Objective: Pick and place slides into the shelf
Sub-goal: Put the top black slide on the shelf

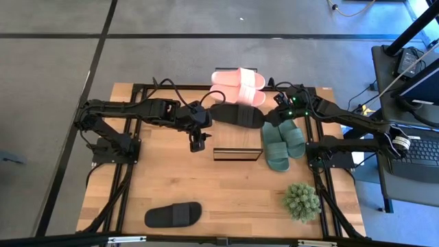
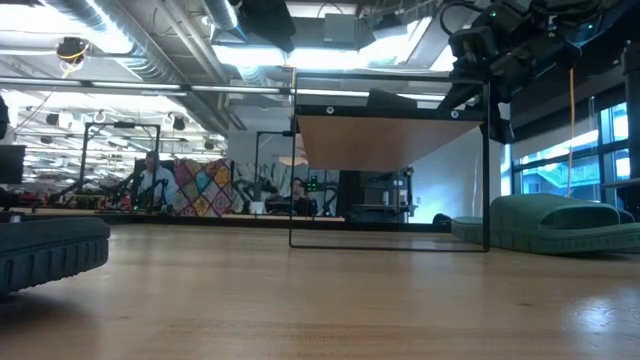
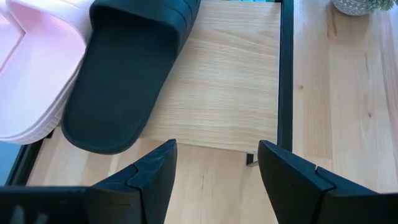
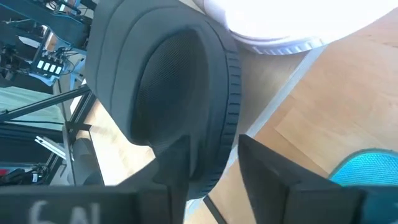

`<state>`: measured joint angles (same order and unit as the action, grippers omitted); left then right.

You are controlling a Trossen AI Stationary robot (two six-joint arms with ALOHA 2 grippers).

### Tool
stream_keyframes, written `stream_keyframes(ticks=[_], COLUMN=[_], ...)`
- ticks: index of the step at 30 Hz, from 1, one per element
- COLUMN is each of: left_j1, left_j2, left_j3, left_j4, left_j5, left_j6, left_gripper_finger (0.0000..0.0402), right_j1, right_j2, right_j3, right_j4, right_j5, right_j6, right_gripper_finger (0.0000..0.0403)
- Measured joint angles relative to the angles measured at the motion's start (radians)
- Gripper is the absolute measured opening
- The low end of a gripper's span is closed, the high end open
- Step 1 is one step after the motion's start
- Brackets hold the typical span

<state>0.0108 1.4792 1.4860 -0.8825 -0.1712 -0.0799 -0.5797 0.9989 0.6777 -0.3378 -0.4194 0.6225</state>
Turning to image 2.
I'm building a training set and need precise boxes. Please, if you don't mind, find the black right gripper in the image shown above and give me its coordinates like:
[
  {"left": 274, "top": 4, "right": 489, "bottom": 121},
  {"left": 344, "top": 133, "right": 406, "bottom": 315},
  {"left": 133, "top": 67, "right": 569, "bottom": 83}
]
[{"left": 439, "top": 18, "right": 582, "bottom": 146}]

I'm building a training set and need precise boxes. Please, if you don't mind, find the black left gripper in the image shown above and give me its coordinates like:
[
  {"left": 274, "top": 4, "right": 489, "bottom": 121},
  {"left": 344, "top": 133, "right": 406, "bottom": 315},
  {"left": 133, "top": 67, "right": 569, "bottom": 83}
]
[{"left": 237, "top": 0, "right": 298, "bottom": 54}]

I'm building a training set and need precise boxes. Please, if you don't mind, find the black slide sandal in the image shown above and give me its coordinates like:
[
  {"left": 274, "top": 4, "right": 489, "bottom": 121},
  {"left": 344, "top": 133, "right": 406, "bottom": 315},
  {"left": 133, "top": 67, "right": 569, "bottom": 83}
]
[
  {"left": 0, "top": 215, "right": 112, "bottom": 298},
  {"left": 366, "top": 87, "right": 419, "bottom": 110}
]

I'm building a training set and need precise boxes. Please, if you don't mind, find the pink slide sandal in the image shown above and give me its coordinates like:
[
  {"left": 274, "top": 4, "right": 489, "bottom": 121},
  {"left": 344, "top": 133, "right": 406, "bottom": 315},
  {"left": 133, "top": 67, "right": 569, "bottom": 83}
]
[{"left": 277, "top": 154, "right": 311, "bottom": 168}]

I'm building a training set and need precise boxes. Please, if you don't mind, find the grey ceiling box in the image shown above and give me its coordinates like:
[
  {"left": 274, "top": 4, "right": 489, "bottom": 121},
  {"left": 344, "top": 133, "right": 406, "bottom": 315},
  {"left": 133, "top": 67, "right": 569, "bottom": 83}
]
[{"left": 322, "top": 13, "right": 373, "bottom": 50}]

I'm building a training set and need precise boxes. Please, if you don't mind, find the black gantry pole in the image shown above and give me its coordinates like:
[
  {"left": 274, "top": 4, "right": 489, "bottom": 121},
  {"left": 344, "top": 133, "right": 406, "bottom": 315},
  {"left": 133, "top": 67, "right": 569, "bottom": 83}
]
[{"left": 621, "top": 39, "right": 640, "bottom": 221}]

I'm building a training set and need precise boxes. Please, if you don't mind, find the colourful patchwork panel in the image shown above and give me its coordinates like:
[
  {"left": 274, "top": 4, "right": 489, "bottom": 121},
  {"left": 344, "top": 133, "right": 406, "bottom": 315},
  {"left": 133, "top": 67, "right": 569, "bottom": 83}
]
[{"left": 171, "top": 158, "right": 235, "bottom": 218}]

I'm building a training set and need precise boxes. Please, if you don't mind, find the seated person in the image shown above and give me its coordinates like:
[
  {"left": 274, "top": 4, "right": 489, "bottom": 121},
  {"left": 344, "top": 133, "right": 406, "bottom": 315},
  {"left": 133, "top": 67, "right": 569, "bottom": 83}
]
[{"left": 286, "top": 176, "right": 314, "bottom": 218}]

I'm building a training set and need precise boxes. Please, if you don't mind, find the standing person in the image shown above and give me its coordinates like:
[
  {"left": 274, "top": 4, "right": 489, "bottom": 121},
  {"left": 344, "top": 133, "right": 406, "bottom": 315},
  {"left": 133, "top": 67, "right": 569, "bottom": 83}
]
[{"left": 136, "top": 150, "right": 179, "bottom": 212}]

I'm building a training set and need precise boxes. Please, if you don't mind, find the black screen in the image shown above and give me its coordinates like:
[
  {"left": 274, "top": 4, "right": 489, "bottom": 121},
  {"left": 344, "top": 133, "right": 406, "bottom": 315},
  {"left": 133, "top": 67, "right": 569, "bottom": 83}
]
[{"left": 0, "top": 144, "right": 27, "bottom": 186}]

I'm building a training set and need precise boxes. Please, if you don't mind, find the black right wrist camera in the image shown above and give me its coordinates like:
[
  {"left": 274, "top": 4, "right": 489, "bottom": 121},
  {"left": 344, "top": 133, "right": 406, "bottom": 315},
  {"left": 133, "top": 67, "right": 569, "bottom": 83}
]
[{"left": 448, "top": 25, "right": 497, "bottom": 69}]

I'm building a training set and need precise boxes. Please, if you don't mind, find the yellow hanging cord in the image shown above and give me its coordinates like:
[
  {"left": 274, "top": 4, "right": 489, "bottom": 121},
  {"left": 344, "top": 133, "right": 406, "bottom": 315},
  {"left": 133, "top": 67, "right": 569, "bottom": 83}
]
[{"left": 566, "top": 67, "right": 577, "bottom": 199}]

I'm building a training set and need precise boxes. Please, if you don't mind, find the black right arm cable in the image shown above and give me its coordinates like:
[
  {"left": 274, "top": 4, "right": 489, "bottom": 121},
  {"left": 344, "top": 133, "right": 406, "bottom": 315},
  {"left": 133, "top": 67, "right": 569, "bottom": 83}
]
[{"left": 438, "top": 0, "right": 482, "bottom": 37}]

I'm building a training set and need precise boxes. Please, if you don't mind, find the wooden shelf with black frame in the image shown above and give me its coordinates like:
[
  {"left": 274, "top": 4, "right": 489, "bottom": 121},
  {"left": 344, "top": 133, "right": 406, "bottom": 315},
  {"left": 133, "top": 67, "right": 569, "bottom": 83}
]
[{"left": 288, "top": 71, "right": 492, "bottom": 254}]

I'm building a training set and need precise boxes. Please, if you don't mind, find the black workstation frame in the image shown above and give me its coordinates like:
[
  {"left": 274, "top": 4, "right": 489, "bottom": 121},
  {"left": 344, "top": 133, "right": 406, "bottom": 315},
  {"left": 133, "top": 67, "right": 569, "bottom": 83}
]
[{"left": 80, "top": 121, "right": 163, "bottom": 202}]

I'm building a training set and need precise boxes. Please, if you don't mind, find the black ceiling cord reel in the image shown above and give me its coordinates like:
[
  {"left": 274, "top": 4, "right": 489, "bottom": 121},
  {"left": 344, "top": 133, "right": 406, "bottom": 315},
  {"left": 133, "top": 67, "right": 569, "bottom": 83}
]
[{"left": 54, "top": 36, "right": 92, "bottom": 67}]

